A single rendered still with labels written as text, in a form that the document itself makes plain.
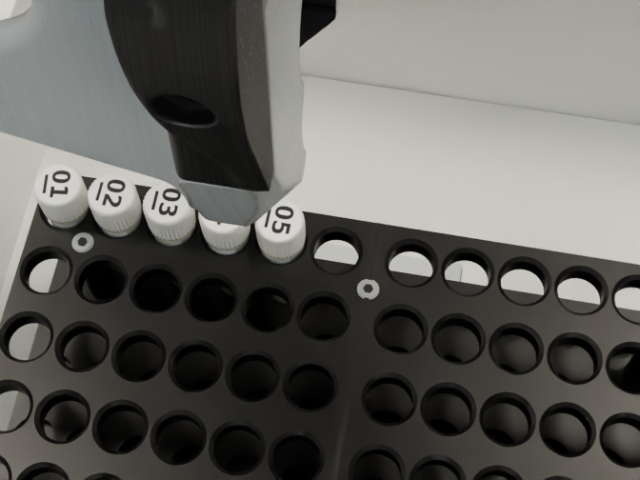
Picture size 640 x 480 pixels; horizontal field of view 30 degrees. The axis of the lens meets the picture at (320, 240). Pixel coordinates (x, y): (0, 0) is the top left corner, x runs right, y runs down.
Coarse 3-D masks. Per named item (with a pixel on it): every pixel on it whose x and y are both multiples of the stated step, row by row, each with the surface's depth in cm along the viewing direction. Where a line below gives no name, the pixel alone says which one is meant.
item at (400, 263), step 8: (320, 248) 36; (328, 248) 36; (336, 248) 36; (344, 248) 36; (352, 248) 36; (320, 256) 36; (328, 256) 36; (336, 256) 36; (344, 256) 36; (352, 256) 36; (400, 256) 36; (408, 256) 36; (392, 264) 36; (400, 264) 36; (408, 264) 36; (416, 264) 36; (424, 264) 36; (456, 264) 36; (408, 272) 35; (416, 272) 35; (424, 272) 35; (448, 272) 35; (456, 272) 35; (456, 280) 35
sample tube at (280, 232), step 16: (272, 208) 29; (288, 208) 29; (256, 224) 29; (272, 224) 29; (288, 224) 29; (304, 224) 29; (272, 240) 29; (288, 240) 29; (304, 240) 30; (272, 256) 30; (288, 256) 30
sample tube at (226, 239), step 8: (200, 216) 29; (200, 224) 29; (208, 224) 29; (216, 224) 29; (224, 224) 29; (208, 232) 29; (216, 232) 29; (224, 232) 29; (232, 232) 29; (240, 232) 29; (248, 232) 30; (208, 240) 30; (216, 240) 29; (224, 240) 29; (232, 240) 29; (240, 240) 30; (248, 240) 31; (216, 248) 30; (224, 248) 30; (232, 248) 30; (240, 248) 30; (224, 288) 33
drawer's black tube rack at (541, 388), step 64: (64, 256) 30; (128, 256) 30; (64, 320) 29; (128, 320) 29; (192, 320) 29; (256, 320) 32; (320, 320) 32; (384, 320) 30; (448, 320) 29; (512, 320) 29; (0, 384) 29; (64, 384) 29; (128, 384) 29; (192, 384) 32; (256, 384) 32; (320, 384) 32; (384, 384) 32; (448, 384) 29; (512, 384) 29; (576, 384) 29; (0, 448) 28; (64, 448) 28; (128, 448) 31; (192, 448) 31; (256, 448) 31; (320, 448) 28; (384, 448) 28; (448, 448) 28; (512, 448) 28; (576, 448) 31
